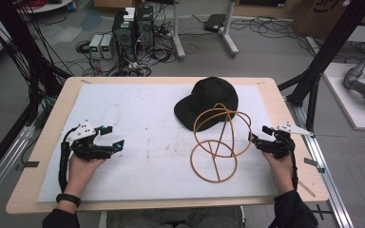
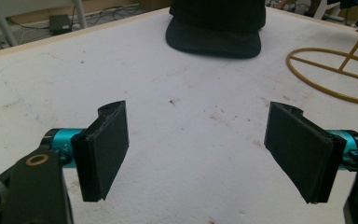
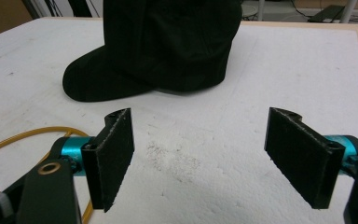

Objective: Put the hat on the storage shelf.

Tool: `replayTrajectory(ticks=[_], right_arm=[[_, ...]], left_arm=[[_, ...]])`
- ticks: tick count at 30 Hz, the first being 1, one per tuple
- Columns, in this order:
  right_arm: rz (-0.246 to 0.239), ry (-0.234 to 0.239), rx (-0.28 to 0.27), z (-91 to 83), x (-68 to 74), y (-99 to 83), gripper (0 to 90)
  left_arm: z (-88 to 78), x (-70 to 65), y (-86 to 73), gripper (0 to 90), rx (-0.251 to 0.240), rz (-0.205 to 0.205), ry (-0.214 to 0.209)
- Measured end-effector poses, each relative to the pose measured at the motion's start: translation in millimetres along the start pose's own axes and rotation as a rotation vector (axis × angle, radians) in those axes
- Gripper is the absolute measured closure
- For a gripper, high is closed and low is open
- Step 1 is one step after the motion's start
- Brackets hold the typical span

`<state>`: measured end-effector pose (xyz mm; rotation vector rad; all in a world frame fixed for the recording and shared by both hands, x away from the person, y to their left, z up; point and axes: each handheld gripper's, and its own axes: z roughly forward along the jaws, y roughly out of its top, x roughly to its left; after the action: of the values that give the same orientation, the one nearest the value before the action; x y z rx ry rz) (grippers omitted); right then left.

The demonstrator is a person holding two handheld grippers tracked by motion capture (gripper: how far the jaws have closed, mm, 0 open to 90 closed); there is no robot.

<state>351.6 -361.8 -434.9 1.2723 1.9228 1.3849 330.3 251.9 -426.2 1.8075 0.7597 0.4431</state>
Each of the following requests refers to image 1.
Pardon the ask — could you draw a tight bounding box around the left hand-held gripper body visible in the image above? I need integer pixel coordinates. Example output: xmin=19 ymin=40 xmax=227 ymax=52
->
xmin=65 ymin=120 xmax=115 ymax=162

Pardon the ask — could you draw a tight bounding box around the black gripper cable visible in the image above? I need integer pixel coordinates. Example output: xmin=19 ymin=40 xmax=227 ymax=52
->
xmin=58 ymin=125 xmax=81 ymax=194
xmin=289 ymin=147 xmax=299 ymax=192

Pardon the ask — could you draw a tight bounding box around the white table leg frame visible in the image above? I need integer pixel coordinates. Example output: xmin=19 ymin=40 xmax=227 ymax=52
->
xmin=170 ymin=0 xmax=240 ymax=62

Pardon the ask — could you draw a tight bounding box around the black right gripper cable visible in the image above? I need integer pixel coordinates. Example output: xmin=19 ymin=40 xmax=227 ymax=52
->
xmin=289 ymin=147 xmax=299 ymax=192

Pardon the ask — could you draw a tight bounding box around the person's left hand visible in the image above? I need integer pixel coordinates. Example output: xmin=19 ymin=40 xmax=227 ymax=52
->
xmin=63 ymin=155 xmax=106 ymax=199

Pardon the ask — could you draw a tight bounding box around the aluminium rail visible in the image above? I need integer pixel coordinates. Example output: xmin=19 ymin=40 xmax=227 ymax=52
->
xmin=0 ymin=124 xmax=36 ymax=213
xmin=284 ymin=96 xmax=355 ymax=228

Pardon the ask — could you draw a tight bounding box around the white felt mat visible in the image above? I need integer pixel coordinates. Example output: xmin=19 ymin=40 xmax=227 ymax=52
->
xmin=36 ymin=83 xmax=280 ymax=203

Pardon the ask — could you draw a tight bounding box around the cardboard box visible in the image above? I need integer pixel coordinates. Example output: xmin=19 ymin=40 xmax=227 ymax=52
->
xmin=292 ymin=0 xmax=365 ymax=40

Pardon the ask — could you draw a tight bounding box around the black wristband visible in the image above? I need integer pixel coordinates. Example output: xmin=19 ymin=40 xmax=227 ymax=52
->
xmin=55 ymin=193 xmax=82 ymax=207

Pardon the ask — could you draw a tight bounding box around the black metal frame with cables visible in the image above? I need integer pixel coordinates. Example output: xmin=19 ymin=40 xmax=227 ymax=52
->
xmin=0 ymin=0 xmax=72 ymax=124

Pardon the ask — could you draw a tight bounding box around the tan wire hat stand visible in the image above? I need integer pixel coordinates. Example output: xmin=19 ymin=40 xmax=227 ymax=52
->
xmin=189 ymin=102 xmax=254 ymax=184

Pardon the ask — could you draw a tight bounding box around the black flat box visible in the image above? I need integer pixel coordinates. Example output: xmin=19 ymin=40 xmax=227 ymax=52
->
xmin=202 ymin=13 xmax=228 ymax=33

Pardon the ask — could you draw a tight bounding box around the white round table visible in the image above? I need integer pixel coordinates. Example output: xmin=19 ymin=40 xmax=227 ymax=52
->
xmin=16 ymin=0 xmax=74 ymax=14

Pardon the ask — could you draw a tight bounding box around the person's right hand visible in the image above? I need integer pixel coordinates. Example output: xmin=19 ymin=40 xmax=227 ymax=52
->
xmin=261 ymin=151 xmax=296 ymax=195

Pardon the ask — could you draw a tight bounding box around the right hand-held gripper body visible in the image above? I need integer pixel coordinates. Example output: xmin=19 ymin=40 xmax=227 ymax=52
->
xmin=255 ymin=123 xmax=315 ymax=160

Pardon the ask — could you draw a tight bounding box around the grey power supply unit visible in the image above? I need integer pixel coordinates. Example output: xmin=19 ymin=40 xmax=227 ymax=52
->
xmin=88 ymin=33 xmax=105 ymax=60
xmin=100 ymin=33 xmax=115 ymax=60

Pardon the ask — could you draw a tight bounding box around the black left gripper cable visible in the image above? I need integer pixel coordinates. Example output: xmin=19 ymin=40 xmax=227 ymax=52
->
xmin=58 ymin=125 xmax=81 ymax=194

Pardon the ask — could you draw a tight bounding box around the black computer tower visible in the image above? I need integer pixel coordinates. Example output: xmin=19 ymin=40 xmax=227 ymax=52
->
xmin=111 ymin=5 xmax=156 ymax=63

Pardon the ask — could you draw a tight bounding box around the black metal frame stand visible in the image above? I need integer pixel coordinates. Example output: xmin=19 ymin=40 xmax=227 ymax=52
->
xmin=278 ymin=0 xmax=365 ymax=133

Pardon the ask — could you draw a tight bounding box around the white board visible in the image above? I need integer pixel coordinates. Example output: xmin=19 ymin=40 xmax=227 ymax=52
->
xmin=322 ymin=62 xmax=365 ymax=131

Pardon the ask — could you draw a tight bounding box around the black baseball cap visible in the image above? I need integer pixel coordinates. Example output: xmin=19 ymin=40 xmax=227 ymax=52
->
xmin=173 ymin=76 xmax=240 ymax=133

